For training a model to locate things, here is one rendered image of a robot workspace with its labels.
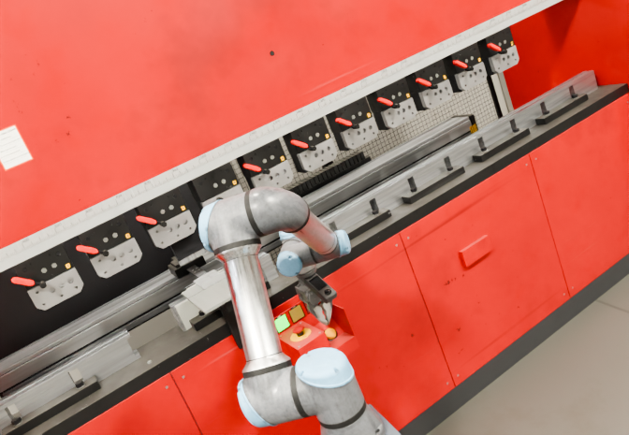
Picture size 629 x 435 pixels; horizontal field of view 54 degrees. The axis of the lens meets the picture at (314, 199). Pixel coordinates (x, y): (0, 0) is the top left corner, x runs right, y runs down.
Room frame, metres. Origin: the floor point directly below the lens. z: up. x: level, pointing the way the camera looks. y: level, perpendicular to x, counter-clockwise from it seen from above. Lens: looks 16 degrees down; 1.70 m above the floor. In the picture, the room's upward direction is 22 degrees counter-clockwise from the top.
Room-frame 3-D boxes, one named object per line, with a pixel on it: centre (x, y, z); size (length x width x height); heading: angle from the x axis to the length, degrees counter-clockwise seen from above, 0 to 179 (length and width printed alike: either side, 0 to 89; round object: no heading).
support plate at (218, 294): (1.91, 0.41, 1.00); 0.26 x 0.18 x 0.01; 23
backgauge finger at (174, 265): (2.19, 0.52, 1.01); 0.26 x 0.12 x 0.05; 23
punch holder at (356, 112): (2.35, -0.24, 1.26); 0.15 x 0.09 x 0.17; 113
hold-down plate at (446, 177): (2.39, -0.48, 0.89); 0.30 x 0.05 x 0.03; 113
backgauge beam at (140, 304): (2.47, 0.22, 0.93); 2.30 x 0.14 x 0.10; 113
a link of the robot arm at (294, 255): (1.73, 0.12, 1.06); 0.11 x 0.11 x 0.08; 76
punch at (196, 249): (2.04, 0.47, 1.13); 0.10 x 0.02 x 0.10; 113
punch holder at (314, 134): (2.27, -0.06, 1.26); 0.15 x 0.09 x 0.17; 113
